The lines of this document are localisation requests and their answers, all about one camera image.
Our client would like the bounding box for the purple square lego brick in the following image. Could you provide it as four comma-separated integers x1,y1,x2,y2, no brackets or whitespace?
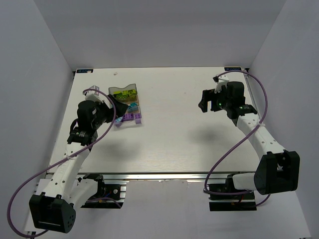
134,113,142,120

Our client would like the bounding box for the clear plastic tray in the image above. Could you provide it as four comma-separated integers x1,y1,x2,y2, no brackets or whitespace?
114,107,142,128

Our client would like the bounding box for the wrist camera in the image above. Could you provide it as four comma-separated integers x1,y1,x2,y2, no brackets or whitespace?
213,74,229,94
83,85,103,103

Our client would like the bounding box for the blue label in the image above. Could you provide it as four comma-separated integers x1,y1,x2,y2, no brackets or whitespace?
224,67,242,71
76,69,93,74

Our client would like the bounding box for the teal square lego brick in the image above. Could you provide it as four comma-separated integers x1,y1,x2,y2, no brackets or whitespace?
127,106,139,112

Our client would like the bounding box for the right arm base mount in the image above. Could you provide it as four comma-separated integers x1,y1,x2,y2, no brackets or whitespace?
207,174,257,212

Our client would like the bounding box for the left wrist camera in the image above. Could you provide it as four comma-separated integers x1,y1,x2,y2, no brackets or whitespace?
83,85,103,103

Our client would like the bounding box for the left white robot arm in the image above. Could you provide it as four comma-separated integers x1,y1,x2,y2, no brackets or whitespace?
29,93,128,233

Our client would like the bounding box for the green long lego brick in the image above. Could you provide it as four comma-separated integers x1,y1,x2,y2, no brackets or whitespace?
116,94,129,99

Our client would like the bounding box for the amber plastic tray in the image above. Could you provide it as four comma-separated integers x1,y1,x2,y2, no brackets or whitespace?
125,95,139,112

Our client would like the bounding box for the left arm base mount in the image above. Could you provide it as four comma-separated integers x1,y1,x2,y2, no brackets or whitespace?
77,173,126,209

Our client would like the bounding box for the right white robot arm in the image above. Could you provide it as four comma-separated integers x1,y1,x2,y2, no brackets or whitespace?
198,82,300,196

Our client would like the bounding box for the blue label left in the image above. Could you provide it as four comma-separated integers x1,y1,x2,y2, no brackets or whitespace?
76,69,93,74

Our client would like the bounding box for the blue label right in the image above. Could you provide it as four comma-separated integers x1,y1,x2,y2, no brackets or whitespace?
224,67,242,71

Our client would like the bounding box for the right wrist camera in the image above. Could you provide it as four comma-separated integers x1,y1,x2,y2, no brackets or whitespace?
213,74,229,94

